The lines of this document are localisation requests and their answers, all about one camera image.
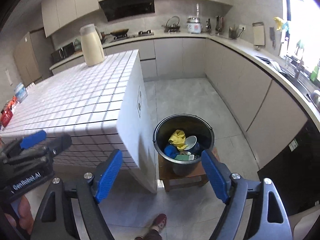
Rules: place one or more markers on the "black bucket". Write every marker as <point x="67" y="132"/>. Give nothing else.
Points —
<point x="200" y="126"/>

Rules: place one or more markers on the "cream thermos jug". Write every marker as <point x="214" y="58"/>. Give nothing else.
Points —
<point x="91" y="46"/>

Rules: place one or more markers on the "person's left hand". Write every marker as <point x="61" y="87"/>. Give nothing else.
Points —
<point x="25" y="211"/>

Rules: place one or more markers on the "green cardboard box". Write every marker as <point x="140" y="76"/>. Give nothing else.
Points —
<point x="182" y="157"/>

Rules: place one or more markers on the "yellow cloth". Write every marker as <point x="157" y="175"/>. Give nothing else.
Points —
<point x="176" y="137"/>

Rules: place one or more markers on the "wooden stool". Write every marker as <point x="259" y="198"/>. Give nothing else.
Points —
<point x="180" y="180"/>

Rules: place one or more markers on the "yellow rubber gloves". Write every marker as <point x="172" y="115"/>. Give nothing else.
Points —
<point x="279" y="22"/>

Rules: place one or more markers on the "wall socket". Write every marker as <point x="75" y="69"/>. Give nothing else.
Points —
<point x="242" y="26"/>

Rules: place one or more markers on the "kitchen sink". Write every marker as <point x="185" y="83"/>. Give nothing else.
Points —
<point x="272" y="64"/>

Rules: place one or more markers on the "person's dark red shoe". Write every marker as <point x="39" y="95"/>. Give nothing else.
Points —
<point x="160" y="221"/>

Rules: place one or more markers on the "black range hood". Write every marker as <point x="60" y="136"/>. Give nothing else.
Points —
<point x="127" y="6"/>

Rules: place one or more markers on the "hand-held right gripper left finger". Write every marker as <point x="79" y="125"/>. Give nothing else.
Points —
<point x="110" y="177"/>

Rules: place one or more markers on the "dark chopstick holder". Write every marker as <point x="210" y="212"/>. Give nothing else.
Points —
<point x="233" y="33"/>

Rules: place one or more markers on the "blue instant noodle bowl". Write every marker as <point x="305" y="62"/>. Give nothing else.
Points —
<point x="191" y="141"/>

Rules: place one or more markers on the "person's leg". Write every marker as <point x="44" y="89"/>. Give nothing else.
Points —
<point x="150" y="235"/>

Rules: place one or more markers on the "cleaver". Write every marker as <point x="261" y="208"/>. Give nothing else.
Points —
<point x="272" y="38"/>

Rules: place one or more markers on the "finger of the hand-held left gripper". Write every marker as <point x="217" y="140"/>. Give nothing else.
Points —
<point x="61" y="142"/>
<point x="32" y="138"/>

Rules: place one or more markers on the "green vase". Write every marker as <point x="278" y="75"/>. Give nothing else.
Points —
<point x="77" y="45"/>

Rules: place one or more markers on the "white rice cooker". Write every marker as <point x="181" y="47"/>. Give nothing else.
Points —
<point x="194" y="26"/>

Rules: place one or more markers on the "dark glass bottle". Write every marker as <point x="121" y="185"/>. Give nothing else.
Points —
<point x="208" y="25"/>

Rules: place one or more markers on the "blue cloth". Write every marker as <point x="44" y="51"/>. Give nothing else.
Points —
<point x="170" y="150"/>

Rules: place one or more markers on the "gas stove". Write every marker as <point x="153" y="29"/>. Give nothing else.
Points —
<point x="140" y="33"/>

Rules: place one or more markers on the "beige upper cabinets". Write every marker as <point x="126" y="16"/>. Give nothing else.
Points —
<point x="70" y="2"/>

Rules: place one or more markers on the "metal faucet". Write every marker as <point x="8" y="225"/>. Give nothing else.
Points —
<point x="297" y="68"/>

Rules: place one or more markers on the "black microwave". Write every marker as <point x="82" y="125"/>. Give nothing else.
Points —
<point x="62" y="52"/>

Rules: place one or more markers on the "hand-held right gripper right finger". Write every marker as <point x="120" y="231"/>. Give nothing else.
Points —
<point x="215" y="177"/>

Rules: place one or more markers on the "wok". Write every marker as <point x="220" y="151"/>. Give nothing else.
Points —
<point x="120" y="32"/>

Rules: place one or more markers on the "beige refrigerator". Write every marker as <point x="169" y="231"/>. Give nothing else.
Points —
<point x="27" y="60"/>

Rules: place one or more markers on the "green bottle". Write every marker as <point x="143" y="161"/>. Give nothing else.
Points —
<point x="315" y="73"/>

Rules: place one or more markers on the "beige cutting board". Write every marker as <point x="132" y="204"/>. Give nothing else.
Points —
<point x="258" y="33"/>

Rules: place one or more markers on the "plastic jar blue lid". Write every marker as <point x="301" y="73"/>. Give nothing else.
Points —
<point x="20" y="92"/>

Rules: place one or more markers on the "black built-in appliance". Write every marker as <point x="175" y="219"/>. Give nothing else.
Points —
<point x="292" y="160"/>

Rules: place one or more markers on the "window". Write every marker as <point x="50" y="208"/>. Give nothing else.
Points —
<point x="300" y="17"/>

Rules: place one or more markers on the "metal utensil holder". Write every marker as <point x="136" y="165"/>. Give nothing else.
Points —
<point x="219" y="25"/>

